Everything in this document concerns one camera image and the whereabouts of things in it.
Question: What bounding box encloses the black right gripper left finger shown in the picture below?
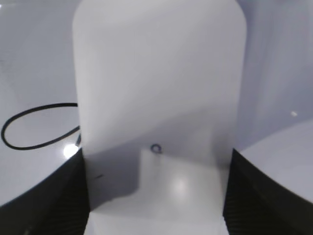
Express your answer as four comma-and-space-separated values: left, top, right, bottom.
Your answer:
0, 149, 90, 235

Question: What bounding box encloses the white board with grey frame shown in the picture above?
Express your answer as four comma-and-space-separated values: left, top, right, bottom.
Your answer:
0, 0, 313, 205

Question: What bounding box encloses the white board eraser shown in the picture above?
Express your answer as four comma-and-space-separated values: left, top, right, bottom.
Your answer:
72, 0, 246, 235

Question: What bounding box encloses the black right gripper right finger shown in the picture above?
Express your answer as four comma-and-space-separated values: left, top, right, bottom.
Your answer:
223, 149, 313, 235

